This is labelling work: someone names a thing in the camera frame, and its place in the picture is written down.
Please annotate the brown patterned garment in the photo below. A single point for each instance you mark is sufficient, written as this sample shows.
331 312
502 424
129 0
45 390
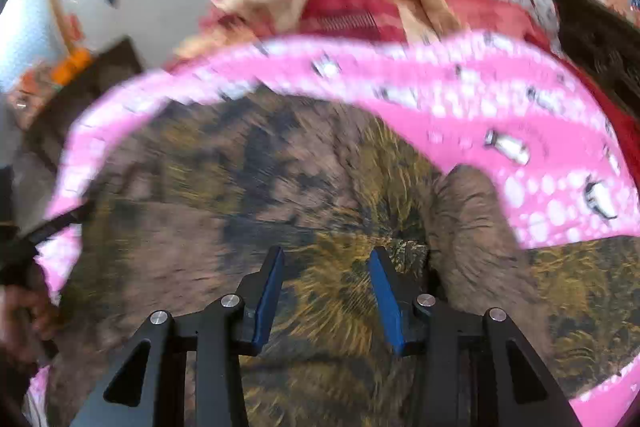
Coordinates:
225 187

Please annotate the orange object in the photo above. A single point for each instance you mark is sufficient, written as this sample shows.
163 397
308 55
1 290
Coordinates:
71 66

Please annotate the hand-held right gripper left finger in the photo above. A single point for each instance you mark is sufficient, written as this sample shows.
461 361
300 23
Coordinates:
264 304

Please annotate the dark wooden furniture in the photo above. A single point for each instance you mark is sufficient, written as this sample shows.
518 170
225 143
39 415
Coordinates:
600 47

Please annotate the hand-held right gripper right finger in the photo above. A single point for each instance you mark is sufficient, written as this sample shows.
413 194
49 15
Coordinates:
389 307

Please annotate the pink penguin print blanket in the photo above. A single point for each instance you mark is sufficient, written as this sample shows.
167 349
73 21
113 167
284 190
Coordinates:
500 97

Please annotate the red floral quilt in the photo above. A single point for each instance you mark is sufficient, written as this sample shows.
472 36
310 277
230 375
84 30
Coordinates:
350 12

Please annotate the dark wooden cabinet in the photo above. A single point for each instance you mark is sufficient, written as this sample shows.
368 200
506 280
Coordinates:
90 77

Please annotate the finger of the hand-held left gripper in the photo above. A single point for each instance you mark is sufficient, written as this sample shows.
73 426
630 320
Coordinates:
55 223

